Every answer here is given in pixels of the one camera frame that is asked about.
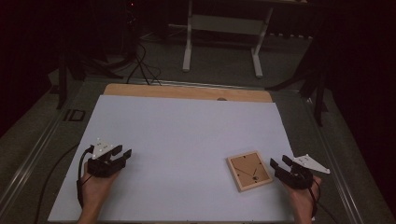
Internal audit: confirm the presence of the white table mat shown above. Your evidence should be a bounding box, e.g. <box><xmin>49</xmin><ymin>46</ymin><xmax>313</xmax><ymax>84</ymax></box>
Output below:
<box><xmin>48</xmin><ymin>94</ymin><xmax>316</xmax><ymax>222</ymax></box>

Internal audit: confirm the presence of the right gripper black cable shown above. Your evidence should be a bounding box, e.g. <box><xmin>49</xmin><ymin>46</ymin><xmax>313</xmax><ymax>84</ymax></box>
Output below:
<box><xmin>307</xmin><ymin>178</ymin><xmax>321</xmax><ymax>219</ymax></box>

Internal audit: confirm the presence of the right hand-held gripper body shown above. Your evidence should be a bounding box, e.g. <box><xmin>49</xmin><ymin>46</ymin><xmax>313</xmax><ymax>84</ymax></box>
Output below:
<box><xmin>275</xmin><ymin>153</ymin><xmax>331</xmax><ymax>190</ymax></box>

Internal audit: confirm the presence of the black floor socket plate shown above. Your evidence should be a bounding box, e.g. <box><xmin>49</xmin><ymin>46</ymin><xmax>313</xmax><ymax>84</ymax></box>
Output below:
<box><xmin>64</xmin><ymin>108</ymin><xmax>87</xmax><ymax>123</ymax></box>

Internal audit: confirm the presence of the black floor cable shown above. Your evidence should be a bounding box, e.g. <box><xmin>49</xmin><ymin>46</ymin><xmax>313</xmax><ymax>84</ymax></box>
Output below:
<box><xmin>317</xmin><ymin>202</ymin><xmax>339</xmax><ymax>224</ymax></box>
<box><xmin>32</xmin><ymin>143</ymin><xmax>80</xmax><ymax>224</ymax></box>

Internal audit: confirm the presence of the black metal stand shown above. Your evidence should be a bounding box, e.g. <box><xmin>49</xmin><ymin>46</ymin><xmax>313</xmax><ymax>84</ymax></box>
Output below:
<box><xmin>55</xmin><ymin>40</ymin><xmax>124</xmax><ymax>110</ymax></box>
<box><xmin>265</xmin><ymin>36</ymin><xmax>330</xmax><ymax>127</ymax></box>

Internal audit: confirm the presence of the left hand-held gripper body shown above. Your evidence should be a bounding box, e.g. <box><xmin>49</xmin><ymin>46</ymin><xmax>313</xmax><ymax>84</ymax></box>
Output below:
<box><xmin>87</xmin><ymin>138</ymin><xmax>125</xmax><ymax>178</ymax></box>

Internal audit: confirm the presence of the white metal table frame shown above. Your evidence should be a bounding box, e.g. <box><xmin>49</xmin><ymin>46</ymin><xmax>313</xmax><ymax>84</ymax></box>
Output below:
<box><xmin>181</xmin><ymin>0</ymin><xmax>312</xmax><ymax>78</ymax></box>

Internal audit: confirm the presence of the metal floor rail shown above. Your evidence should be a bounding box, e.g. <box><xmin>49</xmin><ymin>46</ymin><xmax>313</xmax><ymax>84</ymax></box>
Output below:
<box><xmin>0</xmin><ymin>105</ymin><xmax>68</xmax><ymax>213</ymax></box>
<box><xmin>300</xmin><ymin>92</ymin><xmax>363</xmax><ymax>224</ymax></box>
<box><xmin>83</xmin><ymin>76</ymin><xmax>300</xmax><ymax>93</ymax></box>

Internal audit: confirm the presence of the wooden picture frame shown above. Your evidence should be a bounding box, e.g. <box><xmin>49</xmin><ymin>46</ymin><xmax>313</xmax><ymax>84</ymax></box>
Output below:
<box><xmin>226</xmin><ymin>150</ymin><xmax>275</xmax><ymax>193</ymax></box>

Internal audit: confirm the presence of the person's left hand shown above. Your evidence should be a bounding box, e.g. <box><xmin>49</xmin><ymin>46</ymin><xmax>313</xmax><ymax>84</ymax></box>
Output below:
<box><xmin>81</xmin><ymin>169</ymin><xmax>120</xmax><ymax>204</ymax></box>

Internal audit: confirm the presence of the person's right hand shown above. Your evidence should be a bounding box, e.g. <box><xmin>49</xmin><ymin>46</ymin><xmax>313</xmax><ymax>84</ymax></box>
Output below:
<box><xmin>281</xmin><ymin>176</ymin><xmax>321</xmax><ymax>214</ymax></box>

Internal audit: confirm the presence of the bundle of black floor cables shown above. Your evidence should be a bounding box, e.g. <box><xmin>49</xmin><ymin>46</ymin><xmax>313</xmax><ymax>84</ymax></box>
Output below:
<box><xmin>125</xmin><ymin>40</ymin><xmax>163</xmax><ymax>87</ymax></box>

